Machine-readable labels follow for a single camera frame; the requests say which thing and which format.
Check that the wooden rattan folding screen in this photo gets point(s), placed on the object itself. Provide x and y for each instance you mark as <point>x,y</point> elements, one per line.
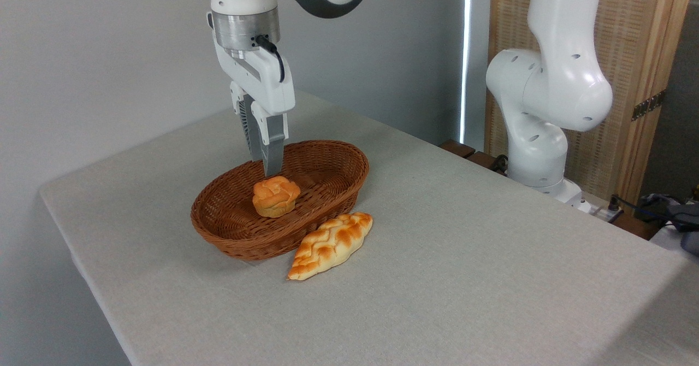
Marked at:
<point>639,43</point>

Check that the white power strip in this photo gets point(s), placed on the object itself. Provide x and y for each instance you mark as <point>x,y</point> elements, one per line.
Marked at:
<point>600,211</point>

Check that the metal screen hinge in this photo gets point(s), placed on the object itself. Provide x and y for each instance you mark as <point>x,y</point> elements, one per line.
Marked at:
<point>649,105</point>

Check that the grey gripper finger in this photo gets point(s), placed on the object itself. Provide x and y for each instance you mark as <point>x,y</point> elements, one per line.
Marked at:
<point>249,131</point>
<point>273,147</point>

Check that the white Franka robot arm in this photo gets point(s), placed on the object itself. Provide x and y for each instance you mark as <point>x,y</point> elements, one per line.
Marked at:
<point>551,87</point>

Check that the long braided bread loaf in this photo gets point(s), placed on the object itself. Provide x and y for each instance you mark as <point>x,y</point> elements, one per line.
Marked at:
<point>330,243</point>

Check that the dark wooden block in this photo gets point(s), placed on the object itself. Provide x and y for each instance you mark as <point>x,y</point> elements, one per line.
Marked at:
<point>456,148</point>
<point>483,160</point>

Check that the grey linen tablecloth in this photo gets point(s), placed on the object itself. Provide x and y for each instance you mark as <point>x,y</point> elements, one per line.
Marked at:
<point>491,278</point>

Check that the dark grey bundled device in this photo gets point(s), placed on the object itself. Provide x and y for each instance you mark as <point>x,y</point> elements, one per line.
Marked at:
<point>674,213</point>

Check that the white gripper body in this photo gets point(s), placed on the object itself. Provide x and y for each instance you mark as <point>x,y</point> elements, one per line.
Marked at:
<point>262,84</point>

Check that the brown wicker oval basket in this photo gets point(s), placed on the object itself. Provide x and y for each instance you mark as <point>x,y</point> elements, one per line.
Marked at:
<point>327,180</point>

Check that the round knotted bread roll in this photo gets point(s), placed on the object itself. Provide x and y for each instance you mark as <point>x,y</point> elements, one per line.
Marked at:
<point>276,196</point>

